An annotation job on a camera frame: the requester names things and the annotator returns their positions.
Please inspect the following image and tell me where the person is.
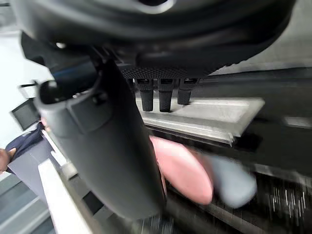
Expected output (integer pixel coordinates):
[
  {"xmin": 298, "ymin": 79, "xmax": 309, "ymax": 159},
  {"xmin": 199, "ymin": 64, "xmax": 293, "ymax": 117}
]
[{"xmin": 5, "ymin": 121, "xmax": 61, "ymax": 210}]

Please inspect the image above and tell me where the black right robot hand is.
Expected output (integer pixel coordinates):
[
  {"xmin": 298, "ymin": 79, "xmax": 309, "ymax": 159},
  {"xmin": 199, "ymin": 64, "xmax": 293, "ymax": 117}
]
[{"xmin": 12, "ymin": 0, "xmax": 297, "ymax": 220}]

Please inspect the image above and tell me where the grey plastic cup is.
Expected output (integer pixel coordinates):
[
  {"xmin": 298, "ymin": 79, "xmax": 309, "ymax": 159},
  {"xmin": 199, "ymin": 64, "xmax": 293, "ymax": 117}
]
[{"xmin": 204, "ymin": 156, "xmax": 258, "ymax": 209}]

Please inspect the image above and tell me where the dark flat screen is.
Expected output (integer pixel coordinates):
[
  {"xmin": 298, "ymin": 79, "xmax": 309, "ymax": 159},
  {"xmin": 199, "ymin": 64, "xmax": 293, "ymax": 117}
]
[{"xmin": 10, "ymin": 99, "xmax": 41, "ymax": 131}]

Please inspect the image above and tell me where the white counter edge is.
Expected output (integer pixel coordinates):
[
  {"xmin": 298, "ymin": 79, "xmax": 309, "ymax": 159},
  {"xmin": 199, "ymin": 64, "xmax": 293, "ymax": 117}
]
[{"xmin": 38, "ymin": 157, "xmax": 98, "ymax": 234}]

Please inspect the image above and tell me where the silver metal panel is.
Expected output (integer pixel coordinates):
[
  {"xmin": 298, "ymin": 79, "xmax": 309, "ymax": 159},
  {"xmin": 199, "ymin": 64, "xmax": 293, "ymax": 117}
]
[{"xmin": 140, "ymin": 97, "xmax": 266, "ymax": 147}]

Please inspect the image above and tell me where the dark dishwasher rack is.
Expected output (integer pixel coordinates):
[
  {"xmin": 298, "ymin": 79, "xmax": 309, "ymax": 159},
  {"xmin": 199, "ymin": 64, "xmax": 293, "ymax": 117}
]
[{"xmin": 165, "ymin": 168, "xmax": 312, "ymax": 234}]

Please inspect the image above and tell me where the pink plastic cup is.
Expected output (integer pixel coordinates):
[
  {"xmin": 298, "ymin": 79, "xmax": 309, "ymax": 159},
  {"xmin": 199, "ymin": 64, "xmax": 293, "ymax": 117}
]
[{"xmin": 148, "ymin": 136, "xmax": 215, "ymax": 206}]

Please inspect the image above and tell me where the white box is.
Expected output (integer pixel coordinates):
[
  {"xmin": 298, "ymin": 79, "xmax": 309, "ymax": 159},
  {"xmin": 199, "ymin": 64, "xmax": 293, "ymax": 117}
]
[{"xmin": 17, "ymin": 79, "xmax": 41, "ymax": 99}]

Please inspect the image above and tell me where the person's hand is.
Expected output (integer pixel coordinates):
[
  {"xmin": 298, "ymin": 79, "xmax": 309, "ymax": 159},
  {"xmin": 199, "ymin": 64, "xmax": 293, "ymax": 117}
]
[{"xmin": 0, "ymin": 148, "xmax": 17, "ymax": 174}]

